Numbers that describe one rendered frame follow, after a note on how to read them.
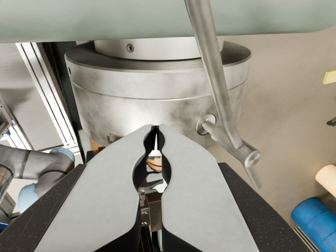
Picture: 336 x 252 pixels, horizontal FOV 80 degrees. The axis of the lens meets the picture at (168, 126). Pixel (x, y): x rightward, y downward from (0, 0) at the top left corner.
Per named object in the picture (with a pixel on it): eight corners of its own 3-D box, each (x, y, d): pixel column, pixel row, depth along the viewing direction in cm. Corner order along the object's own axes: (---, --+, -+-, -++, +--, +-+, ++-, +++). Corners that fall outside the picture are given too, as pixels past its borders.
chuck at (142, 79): (60, 40, 42) (71, 87, 18) (189, 33, 54) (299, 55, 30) (64, 58, 44) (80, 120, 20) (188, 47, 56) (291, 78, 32)
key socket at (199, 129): (207, 116, 32) (218, 124, 29) (191, 129, 32) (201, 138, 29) (199, 101, 30) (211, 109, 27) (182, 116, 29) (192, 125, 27)
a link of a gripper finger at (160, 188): (177, 183, 56) (144, 190, 54) (178, 167, 53) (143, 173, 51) (180, 192, 54) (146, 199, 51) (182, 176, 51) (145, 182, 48)
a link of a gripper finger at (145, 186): (160, 175, 53) (126, 181, 51) (160, 170, 52) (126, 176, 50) (164, 188, 49) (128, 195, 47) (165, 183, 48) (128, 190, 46)
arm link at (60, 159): (36, 139, 55) (23, 166, 46) (79, 148, 60) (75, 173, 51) (31, 162, 58) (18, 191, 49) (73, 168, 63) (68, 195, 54)
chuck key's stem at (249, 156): (203, 116, 31) (263, 158, 22) (192, 125, 31) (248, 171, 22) (197, 106, 30) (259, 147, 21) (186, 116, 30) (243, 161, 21)
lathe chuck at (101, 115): (64, 58, 44) (80, 121, 20) (188, 47, 56) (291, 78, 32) (74, 96, 49) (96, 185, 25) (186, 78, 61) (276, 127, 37)
